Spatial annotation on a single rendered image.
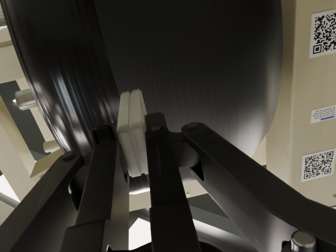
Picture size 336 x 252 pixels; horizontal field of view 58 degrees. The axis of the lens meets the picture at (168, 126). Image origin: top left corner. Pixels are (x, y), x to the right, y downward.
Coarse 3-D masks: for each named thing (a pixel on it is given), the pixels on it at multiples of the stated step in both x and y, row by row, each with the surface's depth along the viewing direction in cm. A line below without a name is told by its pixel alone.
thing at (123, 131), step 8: (120, 96) 21; (128, 96) 21; (120, 104) 19; (128, 104) 19; (120, 112) 18; (128, 112) 18; (120, 120) 17; (128, 120) 17; (120, 128) 16; (128, 128) 16; (120, 136) 16; (128, 136) 16; (128, 144) 16; (128, 152) 16; (136, 152) 16; (128, 160) 16; (136, 160) 16; (128, 168) 17; (136, 168) 17
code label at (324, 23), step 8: (312, 16) 49; (320, 16) 49; (328, 16) 49; (312, 24) 49; (320, 24) 50; (328, 24) 50; (312, 32) 50; (320, 32) 50; (328, 32) 50; (312, 40) 51; (320, 40) 51; (328, 40) 51; (312, 48) 52; (320, 48) 52; (328, 48) 52; (312, 56) 52
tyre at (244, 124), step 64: (0, 0) 30; (64, 0) 27; (128, 0) 27; (192, 0) 28; (256, 0) 29; (64, 64) 28; (128, 64) 29; (192, 64) 30; (256, 64) 31; (64, 128) 33; (256, 128) 37
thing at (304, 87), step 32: (288, 0) 49; (320, 0) 48; (288, 32) 52; (288, 64) 54; (320, 64) 53; (288, 96) 57; (320, 96) 57; (288, 128) 61; (320, 128) 61; (288, 160) 65; (320, 192) 70
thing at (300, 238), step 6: (294, 234) 8; (300, 234) 8; (306, 234) 8; (312, 234) 8; (294, 240) 8; (300, 240) 8; (306, 240) 8; (312, 240) 8; (288, 246) 8; (294, 246) 8; (300, 246) 7; (306, 246) 7; (312, 246) 7
